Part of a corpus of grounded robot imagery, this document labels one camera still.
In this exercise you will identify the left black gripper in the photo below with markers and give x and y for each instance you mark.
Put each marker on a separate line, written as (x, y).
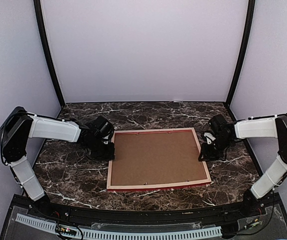
(109, 156)

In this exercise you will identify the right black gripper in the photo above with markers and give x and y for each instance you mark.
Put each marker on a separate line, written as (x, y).
(208, 156)

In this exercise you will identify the wooden picture frame red edge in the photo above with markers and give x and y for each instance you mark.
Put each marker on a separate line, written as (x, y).
(109, 185)

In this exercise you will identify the brown backing board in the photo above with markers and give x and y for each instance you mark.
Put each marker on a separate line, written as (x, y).
(156, 158)

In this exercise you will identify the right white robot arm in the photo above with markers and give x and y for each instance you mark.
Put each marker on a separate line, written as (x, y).
(268, 138)

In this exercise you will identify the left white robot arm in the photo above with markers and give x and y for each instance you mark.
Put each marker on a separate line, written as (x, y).
(21, 126)

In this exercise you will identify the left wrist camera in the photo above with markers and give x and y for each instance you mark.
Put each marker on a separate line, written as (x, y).
(106, 140)

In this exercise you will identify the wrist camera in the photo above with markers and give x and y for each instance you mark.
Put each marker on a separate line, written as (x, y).
(208, 137)
(106, 140)

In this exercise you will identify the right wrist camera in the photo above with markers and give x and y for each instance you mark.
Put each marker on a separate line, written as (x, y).
(208, 137)

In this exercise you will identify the black front table rail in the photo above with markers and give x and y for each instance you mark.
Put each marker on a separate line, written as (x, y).
(224, 215)

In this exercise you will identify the grey slotted cable duct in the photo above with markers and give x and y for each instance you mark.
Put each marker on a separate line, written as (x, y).
(109, 231)

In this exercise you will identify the left black corner post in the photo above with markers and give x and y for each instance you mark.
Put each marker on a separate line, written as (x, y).
(47, 52)

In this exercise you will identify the black corner post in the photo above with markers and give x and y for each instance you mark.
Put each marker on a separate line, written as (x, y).
(47, 52)
(242, 52)

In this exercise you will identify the right black corner post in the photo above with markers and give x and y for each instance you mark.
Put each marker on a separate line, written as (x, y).
(242, 52)

